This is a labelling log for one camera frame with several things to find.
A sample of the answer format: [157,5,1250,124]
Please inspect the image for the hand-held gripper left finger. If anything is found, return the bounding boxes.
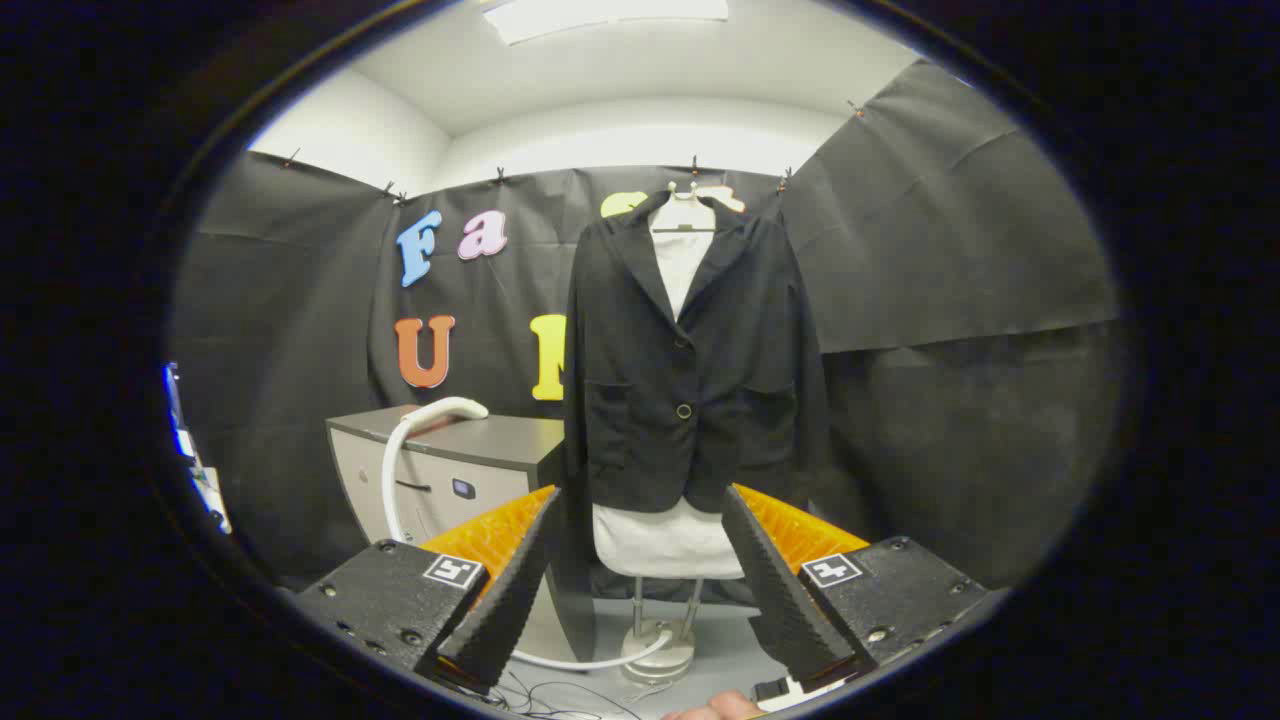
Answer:
[295,485,563,696]

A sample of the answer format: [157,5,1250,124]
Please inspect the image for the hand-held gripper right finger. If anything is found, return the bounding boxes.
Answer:
[722,483,991,693]

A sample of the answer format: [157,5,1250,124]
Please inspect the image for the white garment steamer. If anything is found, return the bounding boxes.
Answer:
[380,397,673,673]

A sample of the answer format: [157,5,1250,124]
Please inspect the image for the black jacket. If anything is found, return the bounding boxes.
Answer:
[562,190,831,516]

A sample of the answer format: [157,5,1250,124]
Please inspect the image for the white round stand base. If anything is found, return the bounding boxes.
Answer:
[620,575,706,686]

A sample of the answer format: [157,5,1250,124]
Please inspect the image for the white mannequin torso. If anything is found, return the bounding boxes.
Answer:
[590,180,748,581]

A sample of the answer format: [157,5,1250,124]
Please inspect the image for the grey cabinet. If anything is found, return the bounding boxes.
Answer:
[327,403,598,663]

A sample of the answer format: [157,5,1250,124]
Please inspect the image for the blue and white object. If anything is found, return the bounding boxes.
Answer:
[163,362,233,536]

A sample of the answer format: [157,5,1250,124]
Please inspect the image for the black backdrop cloth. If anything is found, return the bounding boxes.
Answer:
[170,60,1126,591]

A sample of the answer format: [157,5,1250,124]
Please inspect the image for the ceiling light panel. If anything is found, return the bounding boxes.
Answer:
[480,0,731,46]

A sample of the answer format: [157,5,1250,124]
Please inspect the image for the black floor cables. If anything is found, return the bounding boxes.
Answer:
[480,670,651,720]

